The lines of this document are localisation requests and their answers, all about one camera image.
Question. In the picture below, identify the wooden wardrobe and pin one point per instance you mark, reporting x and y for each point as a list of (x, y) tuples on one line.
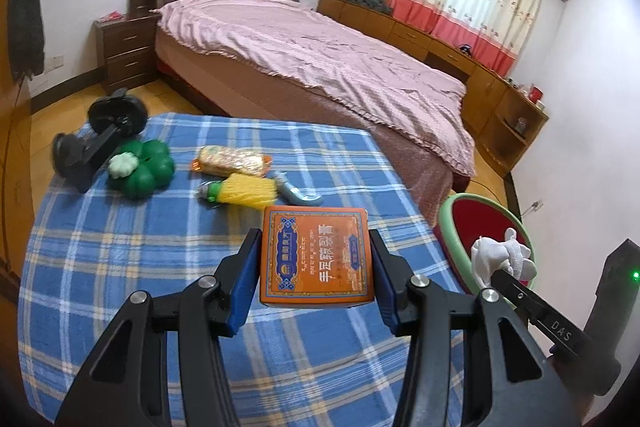
[(17, 214)]

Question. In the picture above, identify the white glove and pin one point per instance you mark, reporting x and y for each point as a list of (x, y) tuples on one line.
[(510, 256)]

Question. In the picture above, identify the long wooden cabinet desk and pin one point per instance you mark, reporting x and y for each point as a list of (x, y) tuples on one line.
[(501, 119)]

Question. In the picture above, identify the red bin with green rim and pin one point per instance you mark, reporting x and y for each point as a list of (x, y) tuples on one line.
[(464, 218)]

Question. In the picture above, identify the red cup on cabinet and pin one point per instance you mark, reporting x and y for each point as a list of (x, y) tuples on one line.
[(535, 94)]

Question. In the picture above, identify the orange ointment box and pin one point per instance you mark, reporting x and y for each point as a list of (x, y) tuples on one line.
[(315, 257)]

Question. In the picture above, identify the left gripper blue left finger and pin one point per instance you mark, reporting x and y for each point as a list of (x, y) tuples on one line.
[(229, 292)]

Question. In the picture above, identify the dark wooden nightstand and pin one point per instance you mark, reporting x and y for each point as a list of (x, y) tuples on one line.
[(126, 51)]

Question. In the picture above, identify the pink bed cover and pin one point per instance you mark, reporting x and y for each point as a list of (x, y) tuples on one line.
[(378, 82)]

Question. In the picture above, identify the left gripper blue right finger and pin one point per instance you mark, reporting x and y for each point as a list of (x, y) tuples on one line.
[(394, 284)]

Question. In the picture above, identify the orange snack cracker packet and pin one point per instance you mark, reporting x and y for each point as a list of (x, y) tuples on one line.
[(218, 160)]

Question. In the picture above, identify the black suction mount stand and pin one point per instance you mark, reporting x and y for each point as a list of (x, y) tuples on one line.
[(113, 119)]

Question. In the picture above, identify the dark wooden bed frame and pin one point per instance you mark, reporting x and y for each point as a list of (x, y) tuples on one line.
[(223, 55)]

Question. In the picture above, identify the light blue curved tube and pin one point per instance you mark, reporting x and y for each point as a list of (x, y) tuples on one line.
[(292, 194)]

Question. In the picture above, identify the green clover toy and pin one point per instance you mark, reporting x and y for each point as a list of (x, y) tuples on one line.
[(139, 169)]

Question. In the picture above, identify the dark clothes pile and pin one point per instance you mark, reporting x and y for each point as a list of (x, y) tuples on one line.
[(376, 5)]

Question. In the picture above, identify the black jacket hanging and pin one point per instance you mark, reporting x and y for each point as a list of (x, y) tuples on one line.
[(26, 38)]

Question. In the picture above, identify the small green white bottle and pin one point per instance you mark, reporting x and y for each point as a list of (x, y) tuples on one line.
[(210, 192)]

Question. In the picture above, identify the blue plaid table blanket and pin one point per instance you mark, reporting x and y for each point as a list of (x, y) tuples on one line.
[(89, 251)]

